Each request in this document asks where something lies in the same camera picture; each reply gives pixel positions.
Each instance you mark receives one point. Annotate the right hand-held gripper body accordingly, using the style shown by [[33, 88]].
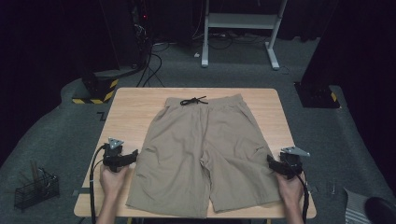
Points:
[[291, 161]]

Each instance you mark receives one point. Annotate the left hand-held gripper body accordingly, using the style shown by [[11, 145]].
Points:
[[112, 153]]

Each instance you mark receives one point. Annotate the khaki shorts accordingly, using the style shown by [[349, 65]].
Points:
[[202, 155]]

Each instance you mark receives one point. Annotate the person's right hand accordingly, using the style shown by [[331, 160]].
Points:
[[291, 189]]

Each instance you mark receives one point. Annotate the person's left hand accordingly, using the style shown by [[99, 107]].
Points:
[[112, 183]]

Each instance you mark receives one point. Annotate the black floor tape mark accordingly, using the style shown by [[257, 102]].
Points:
[[102, 116]]

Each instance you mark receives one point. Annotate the black yellow striped stand base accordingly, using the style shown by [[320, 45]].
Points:
[[99, 90]]

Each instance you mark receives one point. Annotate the grey striped mat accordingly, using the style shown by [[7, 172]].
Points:
[[355, 208]]

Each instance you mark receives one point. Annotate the brown wooden sticks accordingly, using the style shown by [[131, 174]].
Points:
[[34, 171]]

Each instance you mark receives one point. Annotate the dark equipment rack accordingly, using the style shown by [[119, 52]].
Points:
[[124, 34]]

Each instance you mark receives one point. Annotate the white metal stand frame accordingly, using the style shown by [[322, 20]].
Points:
[[239, 21]]

